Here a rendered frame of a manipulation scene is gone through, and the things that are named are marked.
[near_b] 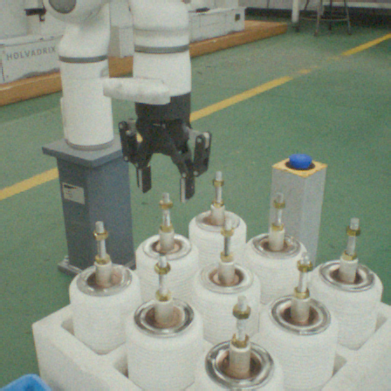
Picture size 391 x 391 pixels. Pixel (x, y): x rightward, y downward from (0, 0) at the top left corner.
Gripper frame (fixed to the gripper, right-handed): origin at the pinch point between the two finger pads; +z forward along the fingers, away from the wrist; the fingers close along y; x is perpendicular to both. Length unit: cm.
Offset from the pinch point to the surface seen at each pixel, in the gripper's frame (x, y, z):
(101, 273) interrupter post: 12.4, 2.5, 8.3
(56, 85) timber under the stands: -144, 158, 32
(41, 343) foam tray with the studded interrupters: 17.5, 10.2, 19.4
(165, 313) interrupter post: 15.1, -9.2, 8.7
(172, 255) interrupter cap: 1.7, -2.0, 9.8
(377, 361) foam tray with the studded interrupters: 0.4, -32.1, 17.7
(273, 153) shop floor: -112, 24, 35
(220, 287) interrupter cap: 5.6, -11.9, 9.8
